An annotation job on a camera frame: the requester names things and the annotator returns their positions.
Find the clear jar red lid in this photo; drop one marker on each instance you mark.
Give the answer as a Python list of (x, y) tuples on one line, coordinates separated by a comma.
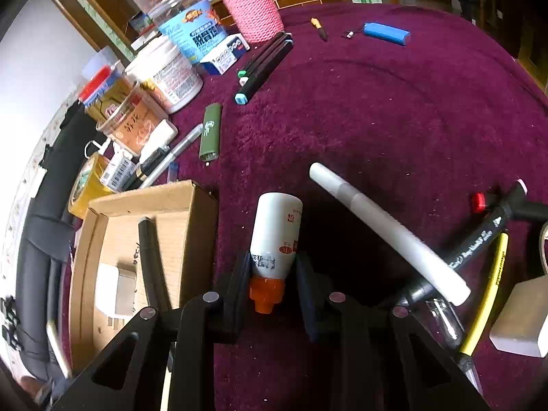
[(188, 17)]

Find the clear tape roll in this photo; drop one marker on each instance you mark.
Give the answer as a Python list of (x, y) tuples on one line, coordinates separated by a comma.
[(544, 244)]

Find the black gold pen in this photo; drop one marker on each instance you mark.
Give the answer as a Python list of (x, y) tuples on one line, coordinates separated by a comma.
[(150, 165)]

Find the white plastic tub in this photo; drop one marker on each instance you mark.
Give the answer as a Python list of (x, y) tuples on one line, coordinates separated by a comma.
[(167, 77)]

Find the black leather sofa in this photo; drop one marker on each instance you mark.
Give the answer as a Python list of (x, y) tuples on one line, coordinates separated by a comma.
[(47, 244)]

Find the black marker pink end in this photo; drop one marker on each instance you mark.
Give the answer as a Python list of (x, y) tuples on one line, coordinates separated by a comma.
[(483, 235)]

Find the shallow cardboard box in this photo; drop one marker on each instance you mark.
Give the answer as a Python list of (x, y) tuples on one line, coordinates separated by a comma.
[(171, 205)]

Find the pale rectangular block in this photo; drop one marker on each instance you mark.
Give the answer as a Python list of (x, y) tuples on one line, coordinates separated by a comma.
[(522, 317)]

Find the small white barcode box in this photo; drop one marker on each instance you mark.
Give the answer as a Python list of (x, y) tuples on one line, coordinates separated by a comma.
[(117, 173)]

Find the gold jar red lid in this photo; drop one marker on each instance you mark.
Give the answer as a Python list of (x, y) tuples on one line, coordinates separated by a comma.
[(102, 94)]

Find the thin black pen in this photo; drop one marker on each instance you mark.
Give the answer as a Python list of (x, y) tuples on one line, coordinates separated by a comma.
[(533, 210)]

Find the blue white small box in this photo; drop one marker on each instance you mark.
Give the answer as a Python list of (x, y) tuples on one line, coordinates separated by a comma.
[(222, 58)]

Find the brown packing tape roll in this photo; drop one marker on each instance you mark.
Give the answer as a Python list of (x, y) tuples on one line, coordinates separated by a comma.
[(81, 188)]

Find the yellow pen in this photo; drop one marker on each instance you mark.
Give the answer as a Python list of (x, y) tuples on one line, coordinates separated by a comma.
[(488, 299)]

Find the silver pen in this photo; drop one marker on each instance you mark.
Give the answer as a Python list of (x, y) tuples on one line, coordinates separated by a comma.
[(184, 141)]

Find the clear cup orange print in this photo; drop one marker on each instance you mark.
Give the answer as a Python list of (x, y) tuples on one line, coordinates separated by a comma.
[(132, 124)]

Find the clear ballpoint pen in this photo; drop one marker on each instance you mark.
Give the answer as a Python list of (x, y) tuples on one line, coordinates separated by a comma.
[(445, 321)]

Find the white charger adapter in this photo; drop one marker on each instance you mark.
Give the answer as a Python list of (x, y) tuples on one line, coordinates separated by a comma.
[(113, 291)]

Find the long white marker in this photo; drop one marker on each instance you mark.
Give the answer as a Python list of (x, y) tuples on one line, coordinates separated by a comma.
[(385, 227)]

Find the green lighter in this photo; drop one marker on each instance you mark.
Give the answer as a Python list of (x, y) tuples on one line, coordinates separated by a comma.
[(210, 132)]

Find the blue lighter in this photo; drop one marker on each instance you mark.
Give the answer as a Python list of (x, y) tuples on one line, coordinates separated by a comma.
[(385, 33)]

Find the black marker white cap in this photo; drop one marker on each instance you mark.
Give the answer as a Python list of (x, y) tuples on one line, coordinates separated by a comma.
[(269, 56)]

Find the white bottle orange cap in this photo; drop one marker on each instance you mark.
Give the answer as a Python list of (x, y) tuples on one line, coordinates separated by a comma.
[(274, 231)]

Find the clear blue pen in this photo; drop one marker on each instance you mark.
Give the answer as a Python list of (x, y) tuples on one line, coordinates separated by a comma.
[(173, 172)]

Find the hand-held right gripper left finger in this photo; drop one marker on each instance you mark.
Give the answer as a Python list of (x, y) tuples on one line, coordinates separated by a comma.
[(239, 291)]

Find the pink knitted cup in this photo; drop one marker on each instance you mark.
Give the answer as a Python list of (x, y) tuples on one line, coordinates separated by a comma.
[(252, 8)]

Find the red black pen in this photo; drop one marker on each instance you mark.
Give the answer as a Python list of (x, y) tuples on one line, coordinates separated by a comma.
[(478, 202)]

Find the white oblong case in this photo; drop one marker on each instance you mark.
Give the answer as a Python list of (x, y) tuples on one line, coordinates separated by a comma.
[(160, 137)]

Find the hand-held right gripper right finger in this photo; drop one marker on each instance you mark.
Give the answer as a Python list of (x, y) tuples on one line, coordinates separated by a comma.
[(310, 299)]

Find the black marker green cap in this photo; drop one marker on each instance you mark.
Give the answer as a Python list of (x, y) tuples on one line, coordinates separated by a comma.
[(259, 53)]

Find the black marker grey end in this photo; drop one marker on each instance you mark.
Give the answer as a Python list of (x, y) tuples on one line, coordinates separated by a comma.
[(150, 257)]

